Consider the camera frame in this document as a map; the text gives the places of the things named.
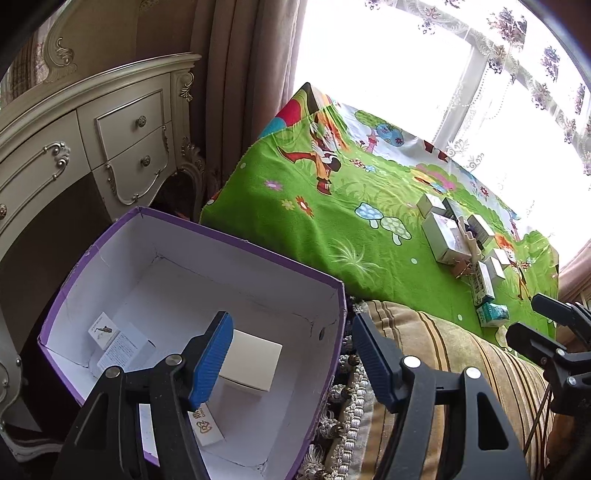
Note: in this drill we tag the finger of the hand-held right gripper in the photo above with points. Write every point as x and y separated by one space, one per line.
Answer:
535 341
554 307

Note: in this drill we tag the cream dresser drawer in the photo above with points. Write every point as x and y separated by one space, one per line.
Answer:
138 170
129 122

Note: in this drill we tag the white floral lace curtain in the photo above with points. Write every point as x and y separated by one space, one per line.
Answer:
461 69

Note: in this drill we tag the white box with text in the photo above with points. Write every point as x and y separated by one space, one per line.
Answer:
127 348

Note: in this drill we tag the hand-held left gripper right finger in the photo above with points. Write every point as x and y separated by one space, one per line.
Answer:
369 364

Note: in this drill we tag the beige pink curtain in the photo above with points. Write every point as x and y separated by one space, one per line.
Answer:
575 272
244 69

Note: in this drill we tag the small white box with picture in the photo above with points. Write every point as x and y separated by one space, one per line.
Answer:
104 332

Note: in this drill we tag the purple cardboard storage box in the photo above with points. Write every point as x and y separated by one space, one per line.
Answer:
194 295

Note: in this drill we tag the pile of small cardboard boxes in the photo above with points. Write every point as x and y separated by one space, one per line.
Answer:
445 240

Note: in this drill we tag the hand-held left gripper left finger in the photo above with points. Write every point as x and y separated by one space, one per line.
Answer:
213 364

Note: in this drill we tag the cream carved dresser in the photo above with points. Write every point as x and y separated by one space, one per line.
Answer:
46 166

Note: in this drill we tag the white box with gold logo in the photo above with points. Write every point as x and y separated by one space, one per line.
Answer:
207 427

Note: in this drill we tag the plain cream box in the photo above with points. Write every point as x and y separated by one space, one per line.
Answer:
251 360

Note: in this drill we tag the cartoon printed green blanket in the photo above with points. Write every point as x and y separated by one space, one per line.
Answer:
351 221

